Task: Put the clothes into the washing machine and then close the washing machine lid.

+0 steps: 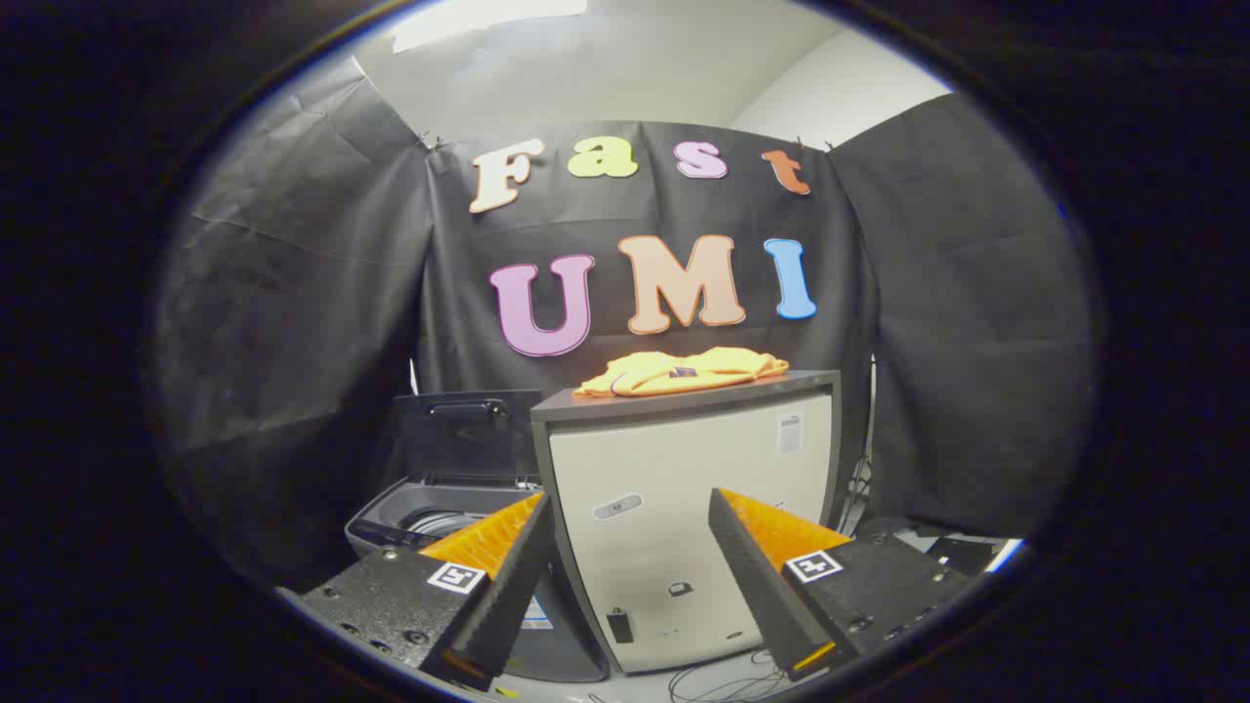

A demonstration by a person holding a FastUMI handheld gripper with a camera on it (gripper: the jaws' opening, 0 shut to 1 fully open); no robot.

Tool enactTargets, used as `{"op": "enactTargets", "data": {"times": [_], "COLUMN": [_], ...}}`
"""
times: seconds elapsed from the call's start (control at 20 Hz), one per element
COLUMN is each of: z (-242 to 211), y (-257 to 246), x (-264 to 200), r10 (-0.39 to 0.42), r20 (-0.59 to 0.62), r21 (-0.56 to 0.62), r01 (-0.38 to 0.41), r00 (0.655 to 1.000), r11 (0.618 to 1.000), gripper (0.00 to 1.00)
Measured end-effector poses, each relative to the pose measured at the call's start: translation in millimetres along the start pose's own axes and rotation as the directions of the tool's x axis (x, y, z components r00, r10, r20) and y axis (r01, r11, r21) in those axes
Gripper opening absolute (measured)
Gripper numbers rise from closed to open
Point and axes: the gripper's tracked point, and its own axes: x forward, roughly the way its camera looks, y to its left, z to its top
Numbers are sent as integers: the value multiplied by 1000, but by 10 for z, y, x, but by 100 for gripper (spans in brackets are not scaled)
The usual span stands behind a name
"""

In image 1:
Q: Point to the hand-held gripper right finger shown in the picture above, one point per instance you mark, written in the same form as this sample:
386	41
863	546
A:
757	586

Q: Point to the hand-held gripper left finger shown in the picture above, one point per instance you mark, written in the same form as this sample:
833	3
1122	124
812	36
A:
508	596

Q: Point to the grey washing machine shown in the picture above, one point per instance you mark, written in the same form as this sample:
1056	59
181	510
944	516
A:
386	517

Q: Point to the yellow shirt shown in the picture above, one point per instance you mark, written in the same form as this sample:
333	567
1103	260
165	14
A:
645	376

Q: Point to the white cabinet with grey top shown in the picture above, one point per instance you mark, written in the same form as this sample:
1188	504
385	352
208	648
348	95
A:
664	459

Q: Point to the small black box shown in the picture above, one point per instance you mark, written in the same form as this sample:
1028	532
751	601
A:
962	555

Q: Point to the black backdrop cloth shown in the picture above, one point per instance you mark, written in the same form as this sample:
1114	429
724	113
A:
293	293

